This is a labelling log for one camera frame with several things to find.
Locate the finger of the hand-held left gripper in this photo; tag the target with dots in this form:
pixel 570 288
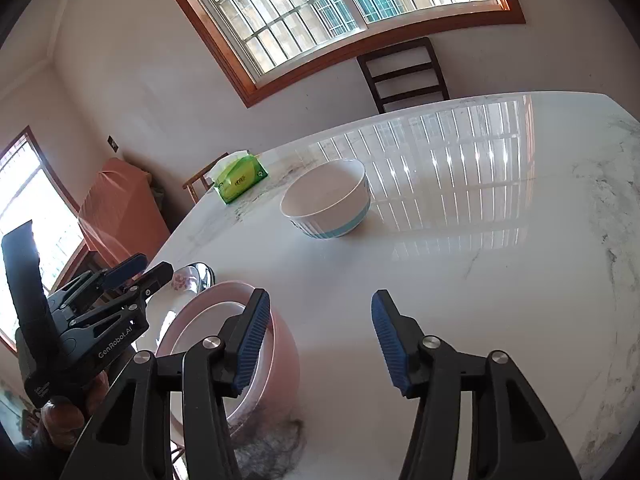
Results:
pixel 127 266
pixel 155 280

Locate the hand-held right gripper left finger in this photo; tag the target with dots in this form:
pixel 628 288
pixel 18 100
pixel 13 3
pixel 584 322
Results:
pixel 252 345

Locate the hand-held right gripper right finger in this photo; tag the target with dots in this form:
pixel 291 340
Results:
pixel 392 347

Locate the white plate pink flower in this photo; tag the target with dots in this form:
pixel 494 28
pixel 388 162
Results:
pixel 165 310

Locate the large pink bowl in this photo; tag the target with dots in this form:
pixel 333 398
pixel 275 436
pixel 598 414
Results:
pixel 285 360

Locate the white ribbed bowl blue base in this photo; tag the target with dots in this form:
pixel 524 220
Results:
pixel 325 220

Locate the person's left hand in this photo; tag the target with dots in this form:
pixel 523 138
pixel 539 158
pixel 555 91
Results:
pixel 62 420

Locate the orange cloth covered furniture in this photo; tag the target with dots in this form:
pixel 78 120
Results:
pixel 120 210

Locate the light wooden chair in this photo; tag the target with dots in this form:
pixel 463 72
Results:
pixel 205 171

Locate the narrow side window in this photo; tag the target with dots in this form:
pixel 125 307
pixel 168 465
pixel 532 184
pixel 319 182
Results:
pixel 20 185

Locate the green tissue pack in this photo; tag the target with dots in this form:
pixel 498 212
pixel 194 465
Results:
pixel 240 177

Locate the dark wooden chair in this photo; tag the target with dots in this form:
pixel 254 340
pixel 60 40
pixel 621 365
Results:
pixel 395 55

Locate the dark wall switch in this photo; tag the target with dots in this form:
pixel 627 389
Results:
pixel 113 143

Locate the large barred window wooden frame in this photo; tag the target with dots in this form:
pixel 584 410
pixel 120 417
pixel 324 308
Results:
pixel 300 10

